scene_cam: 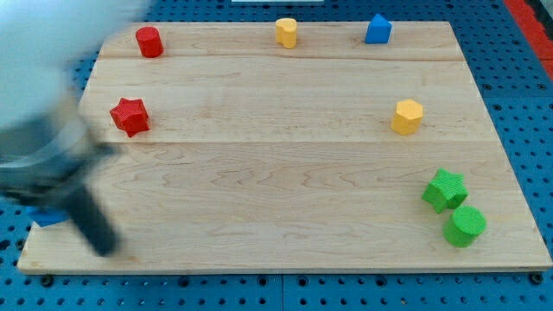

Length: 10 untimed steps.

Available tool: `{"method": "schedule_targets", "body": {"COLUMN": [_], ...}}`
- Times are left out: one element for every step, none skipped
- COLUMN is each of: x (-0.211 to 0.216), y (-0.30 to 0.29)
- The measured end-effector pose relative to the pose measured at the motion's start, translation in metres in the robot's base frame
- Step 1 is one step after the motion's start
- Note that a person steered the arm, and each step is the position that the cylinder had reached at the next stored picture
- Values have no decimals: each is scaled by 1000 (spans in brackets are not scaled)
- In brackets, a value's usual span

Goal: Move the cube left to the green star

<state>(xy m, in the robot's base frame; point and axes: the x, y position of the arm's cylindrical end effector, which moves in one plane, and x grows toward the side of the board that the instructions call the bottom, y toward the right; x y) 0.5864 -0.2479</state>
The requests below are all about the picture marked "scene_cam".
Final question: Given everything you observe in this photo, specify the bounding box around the wooden board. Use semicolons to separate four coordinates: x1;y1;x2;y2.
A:
18;22;552;275

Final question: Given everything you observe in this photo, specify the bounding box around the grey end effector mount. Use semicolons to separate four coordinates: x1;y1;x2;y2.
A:
1;98;115;206

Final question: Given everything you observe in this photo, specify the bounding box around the yellow heart block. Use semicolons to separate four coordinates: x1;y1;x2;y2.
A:
275;18;297;49

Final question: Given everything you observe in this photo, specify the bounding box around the green cylinder block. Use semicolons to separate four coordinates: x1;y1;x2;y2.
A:
442;206;487;248

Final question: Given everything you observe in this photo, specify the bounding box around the red star block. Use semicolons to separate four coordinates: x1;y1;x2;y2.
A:
110;98;149;137

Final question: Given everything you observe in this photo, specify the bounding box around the yellow hexagon block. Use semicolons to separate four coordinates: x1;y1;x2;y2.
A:
391;99;423;136

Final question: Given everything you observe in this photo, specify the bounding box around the green star block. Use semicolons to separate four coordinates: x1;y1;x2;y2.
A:
422;168;469;213

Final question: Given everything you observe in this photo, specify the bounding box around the blue cube block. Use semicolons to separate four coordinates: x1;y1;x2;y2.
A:
25;206;69;227

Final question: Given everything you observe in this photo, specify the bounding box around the red cylinder block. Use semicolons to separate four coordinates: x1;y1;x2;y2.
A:
135;26;164;58

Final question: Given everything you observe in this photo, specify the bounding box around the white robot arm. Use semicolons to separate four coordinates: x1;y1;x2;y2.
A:
1;0;149;256

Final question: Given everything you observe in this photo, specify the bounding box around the blue triangle block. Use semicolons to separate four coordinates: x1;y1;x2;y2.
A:
365;14;392;44

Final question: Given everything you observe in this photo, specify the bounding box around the black pusher rod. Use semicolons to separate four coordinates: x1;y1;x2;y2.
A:
64;185;118;257

